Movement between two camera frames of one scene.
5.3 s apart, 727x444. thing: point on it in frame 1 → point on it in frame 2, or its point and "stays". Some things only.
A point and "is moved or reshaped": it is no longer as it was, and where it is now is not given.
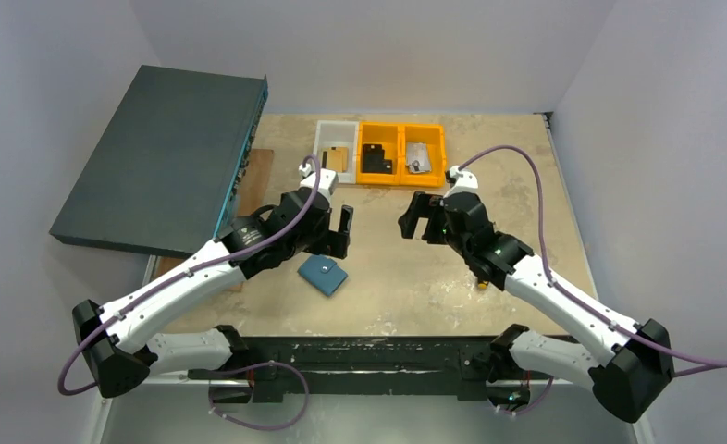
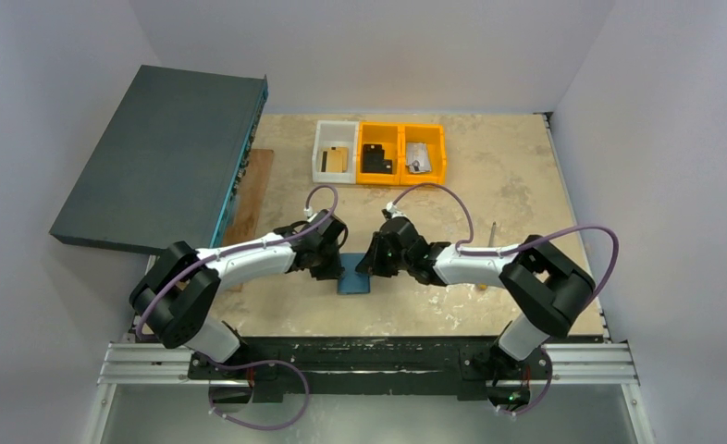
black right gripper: x=429 y=217 → x=375 y=260
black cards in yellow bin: x=373 y=160 stays
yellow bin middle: x=388 y=135 stays
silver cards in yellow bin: x=417 y=157 stays
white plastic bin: x=338 y=133 stays
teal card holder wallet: x=323 y=273 is moved or reshaped
